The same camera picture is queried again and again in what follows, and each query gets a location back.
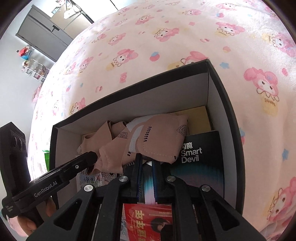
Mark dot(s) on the pink face mask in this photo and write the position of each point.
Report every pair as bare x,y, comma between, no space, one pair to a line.
108,150

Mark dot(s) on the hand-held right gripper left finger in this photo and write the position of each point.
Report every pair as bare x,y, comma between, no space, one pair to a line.
138,176

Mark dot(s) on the grey wardrobe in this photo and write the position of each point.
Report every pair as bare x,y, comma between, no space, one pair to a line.
41,32

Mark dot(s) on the black rainbow screen protector box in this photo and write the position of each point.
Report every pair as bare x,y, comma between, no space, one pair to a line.
198,162

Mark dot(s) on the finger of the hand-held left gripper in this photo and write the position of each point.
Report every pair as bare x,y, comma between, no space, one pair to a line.
84,163

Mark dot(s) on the yellow flat packet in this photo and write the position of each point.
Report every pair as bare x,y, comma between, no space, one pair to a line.
198,118

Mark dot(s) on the red printed packet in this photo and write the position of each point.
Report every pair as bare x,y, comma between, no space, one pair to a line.
138,215

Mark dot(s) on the cartoon diamond painting kit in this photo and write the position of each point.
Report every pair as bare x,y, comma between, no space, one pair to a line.
92,179

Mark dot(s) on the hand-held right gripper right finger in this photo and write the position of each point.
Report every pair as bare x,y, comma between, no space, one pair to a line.
155,178

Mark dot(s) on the black cardboard box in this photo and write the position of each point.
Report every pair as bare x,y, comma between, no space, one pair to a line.
217,92

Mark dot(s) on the person's left hand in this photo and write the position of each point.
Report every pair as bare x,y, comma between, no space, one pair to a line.
27,228

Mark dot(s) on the pink cloth pouch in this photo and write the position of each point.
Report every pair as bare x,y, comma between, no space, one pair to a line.
161,136

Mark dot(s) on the green snack packet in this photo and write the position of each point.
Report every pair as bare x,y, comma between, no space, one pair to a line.
46,160

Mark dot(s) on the pink cartoon printed blanket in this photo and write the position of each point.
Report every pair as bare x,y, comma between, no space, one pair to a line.
185,34

